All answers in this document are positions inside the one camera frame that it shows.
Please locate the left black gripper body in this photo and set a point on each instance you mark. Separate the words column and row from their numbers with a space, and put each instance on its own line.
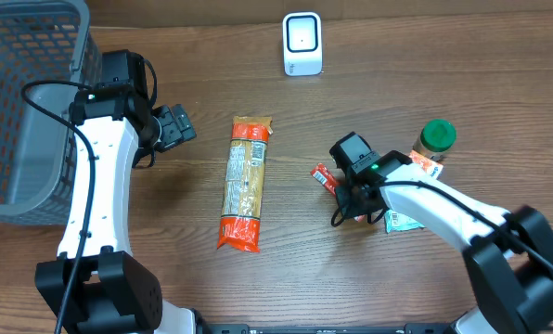
column 178, row 128

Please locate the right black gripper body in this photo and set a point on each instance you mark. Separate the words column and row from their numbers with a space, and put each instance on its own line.
column 352, row 204

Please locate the teal snack packet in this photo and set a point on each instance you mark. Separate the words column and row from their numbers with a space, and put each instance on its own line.
column 397, row 222

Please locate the red white stick packet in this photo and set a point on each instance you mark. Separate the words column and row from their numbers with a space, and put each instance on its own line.
column 322, row 174

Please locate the small orange white box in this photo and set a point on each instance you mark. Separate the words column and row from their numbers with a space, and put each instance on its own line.
column 430, row 167

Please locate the green lid white jar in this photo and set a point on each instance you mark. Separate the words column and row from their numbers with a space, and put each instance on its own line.
column 435, row 139

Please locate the orange noodle packet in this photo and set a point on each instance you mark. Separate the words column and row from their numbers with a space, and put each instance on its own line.
column 240, row 219

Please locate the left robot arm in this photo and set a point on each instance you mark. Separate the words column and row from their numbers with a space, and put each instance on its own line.
column 95, row 285

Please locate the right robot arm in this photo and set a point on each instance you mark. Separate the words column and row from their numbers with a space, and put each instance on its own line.
column 508, row 255

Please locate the white barcode scanner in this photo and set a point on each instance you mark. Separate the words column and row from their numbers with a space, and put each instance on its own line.
column 302, row 44

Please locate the grey plastic mesh basket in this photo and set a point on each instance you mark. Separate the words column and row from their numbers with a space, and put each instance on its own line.
column 48, row 42

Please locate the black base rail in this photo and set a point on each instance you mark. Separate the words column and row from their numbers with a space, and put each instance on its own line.
column 409, row 328

